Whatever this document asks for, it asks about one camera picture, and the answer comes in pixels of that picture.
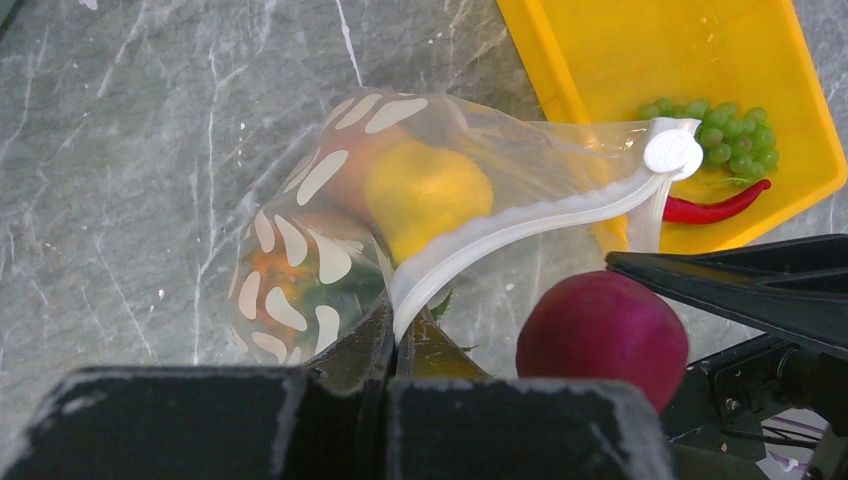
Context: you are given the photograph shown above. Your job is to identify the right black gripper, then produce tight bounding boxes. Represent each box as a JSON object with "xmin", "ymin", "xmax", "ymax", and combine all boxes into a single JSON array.
[{"xmin": 605, "ymin": 234, "xmax": 847, "ymax": 479}]

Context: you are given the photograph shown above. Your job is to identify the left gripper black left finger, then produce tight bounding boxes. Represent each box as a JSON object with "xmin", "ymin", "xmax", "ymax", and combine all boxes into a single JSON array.
[{"xmin": 3, "ymin": 298, "xmax": 394, "ymax": 479}]

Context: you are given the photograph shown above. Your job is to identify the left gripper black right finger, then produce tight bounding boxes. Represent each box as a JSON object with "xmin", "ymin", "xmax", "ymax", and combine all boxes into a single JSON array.
[{"xmin": 384, "ymin": 314, "xmax": 675, "ymax": 479}]

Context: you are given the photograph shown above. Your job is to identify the green toy grapes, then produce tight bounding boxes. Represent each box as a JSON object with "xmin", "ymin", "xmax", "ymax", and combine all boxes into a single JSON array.
[{"xmin": 636, "ymin": 97, "xmax": 779, "ymax": 186}]

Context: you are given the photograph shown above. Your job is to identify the purple toy sweet potato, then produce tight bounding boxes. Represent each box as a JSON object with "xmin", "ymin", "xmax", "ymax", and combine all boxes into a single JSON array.
[{"xmin": 515, "ymin": 271, "xmax": 689, "ymax": 411}]

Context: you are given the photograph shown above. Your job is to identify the yellow toy pear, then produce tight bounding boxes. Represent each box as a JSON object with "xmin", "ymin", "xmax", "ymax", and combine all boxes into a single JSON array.
[{"xmin": 364, "ymin": 141, "xmax": 494, "ymax": 265}]

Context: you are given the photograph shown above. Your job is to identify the clear zip top bag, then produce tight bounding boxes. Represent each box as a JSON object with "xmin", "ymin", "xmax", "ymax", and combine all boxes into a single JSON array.
[{"xmin": 227, "ymin": 88, "xmax": 702, "ymax": 365}]

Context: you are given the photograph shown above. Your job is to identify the toy peach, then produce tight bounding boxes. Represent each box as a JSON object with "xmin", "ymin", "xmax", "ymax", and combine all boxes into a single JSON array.
[{"xmin": 319, "ymin": 126, "xmax": 413, "ymax": 217}]

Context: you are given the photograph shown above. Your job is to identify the yellow plastic tray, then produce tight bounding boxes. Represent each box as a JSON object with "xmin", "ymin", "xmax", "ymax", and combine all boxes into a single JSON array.
[{"xmin": 499, "ymin": 1, "xmax": 847, "ymax": 253}]

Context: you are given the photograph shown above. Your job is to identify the red toy chili pepper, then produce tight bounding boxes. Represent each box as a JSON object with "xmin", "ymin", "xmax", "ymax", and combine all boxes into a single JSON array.
[{"xmin": 662, "ymin": 179, "xmax": 772, "ymax": 225}]

